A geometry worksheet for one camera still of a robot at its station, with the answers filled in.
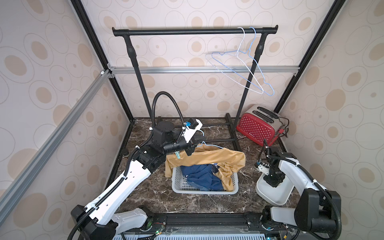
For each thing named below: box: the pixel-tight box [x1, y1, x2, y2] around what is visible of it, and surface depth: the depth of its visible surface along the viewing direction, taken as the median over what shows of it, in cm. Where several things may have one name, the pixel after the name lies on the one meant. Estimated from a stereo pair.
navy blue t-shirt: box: [180, 163, 224, 191], surface depth 78 cm
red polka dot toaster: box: [236, 104, 286, 146], surface depth 99 cm
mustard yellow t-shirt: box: [165, 145, 246, 192], surface depth 76 cm
